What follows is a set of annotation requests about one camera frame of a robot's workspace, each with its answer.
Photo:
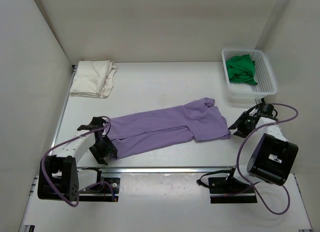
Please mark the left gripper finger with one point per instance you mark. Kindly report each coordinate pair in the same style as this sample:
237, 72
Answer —
109, 149
99, 155

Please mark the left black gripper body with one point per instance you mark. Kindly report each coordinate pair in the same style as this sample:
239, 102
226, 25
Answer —
105, 147

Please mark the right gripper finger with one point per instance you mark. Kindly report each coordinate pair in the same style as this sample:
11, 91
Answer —
242, 133
239, 120

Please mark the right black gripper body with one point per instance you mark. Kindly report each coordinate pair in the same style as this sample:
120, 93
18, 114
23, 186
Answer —
240, 124

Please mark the purple t-shirt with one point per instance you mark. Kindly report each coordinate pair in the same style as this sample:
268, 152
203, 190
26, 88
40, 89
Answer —
199, 120

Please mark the cream white t-shirt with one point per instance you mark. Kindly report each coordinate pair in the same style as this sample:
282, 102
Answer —
93, 79

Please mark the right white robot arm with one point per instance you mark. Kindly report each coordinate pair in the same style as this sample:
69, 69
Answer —
273, 156

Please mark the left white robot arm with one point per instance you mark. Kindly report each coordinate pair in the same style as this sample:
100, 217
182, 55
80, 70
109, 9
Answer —
61, 179

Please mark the white plastic basket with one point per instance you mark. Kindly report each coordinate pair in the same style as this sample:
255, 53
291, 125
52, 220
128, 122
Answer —
266, 82

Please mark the green t-shirt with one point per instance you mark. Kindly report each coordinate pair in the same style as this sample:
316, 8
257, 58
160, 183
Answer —
241, 69

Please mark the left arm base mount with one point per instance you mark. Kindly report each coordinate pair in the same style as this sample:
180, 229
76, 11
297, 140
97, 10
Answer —
95, 185

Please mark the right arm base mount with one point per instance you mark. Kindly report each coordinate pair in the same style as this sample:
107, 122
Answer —
225, 189

